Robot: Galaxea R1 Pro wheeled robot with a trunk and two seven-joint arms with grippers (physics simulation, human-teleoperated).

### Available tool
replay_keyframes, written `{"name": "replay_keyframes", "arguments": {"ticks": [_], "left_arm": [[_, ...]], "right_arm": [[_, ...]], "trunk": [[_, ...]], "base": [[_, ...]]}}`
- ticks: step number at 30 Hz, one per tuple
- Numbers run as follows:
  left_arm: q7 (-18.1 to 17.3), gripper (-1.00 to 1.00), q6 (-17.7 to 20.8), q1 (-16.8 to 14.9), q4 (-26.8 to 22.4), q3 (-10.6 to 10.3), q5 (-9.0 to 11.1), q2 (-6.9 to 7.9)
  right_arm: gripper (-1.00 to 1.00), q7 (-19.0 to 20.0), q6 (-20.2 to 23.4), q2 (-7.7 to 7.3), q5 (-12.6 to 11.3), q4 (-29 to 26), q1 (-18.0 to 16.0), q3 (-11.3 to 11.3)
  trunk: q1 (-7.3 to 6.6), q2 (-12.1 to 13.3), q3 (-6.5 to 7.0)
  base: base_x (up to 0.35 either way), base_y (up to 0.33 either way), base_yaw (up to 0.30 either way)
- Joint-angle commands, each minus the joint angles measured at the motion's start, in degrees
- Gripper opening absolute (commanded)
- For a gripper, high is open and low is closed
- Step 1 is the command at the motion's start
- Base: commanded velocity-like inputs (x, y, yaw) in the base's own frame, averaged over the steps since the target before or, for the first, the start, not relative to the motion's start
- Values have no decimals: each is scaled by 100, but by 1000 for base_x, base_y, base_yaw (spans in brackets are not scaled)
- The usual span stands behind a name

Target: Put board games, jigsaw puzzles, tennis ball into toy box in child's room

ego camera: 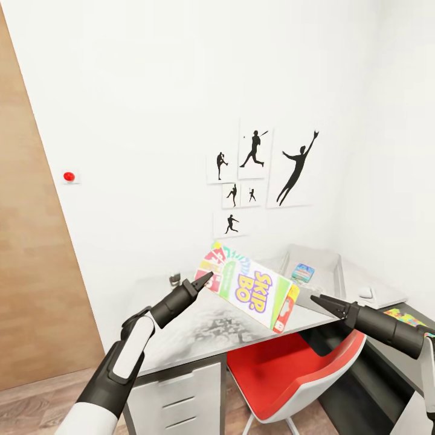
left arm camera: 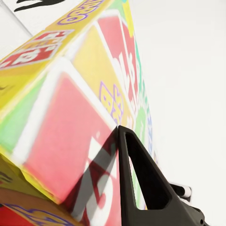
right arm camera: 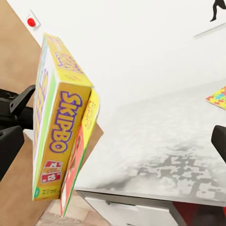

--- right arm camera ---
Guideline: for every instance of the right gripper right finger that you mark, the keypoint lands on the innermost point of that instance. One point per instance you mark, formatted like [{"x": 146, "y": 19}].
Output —
[{"x": 218, "y": 139}]

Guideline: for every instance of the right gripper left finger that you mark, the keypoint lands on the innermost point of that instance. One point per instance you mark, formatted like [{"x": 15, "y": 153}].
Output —
[{"x": 11, "y": 141}]

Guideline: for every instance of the sliding door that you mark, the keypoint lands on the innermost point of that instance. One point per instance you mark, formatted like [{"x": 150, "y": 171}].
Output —
[
  {"x": 19, "y": 60},
  {"x": 17, "y": 208}
]

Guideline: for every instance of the board game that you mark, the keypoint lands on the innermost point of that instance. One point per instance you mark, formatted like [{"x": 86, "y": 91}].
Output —
[{"x": 65, "y": 110}]

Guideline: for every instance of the jigsaw puzzle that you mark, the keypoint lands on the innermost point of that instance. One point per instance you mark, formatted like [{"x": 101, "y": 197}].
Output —
[{"x": 218, "y": 98}]

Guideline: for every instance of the desk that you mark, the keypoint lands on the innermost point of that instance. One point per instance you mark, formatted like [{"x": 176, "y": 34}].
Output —
[{"x": 155, "y": 164}]

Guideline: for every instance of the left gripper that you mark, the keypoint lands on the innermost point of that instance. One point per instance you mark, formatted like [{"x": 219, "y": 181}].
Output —
[{"x": 16, "y": 113}]

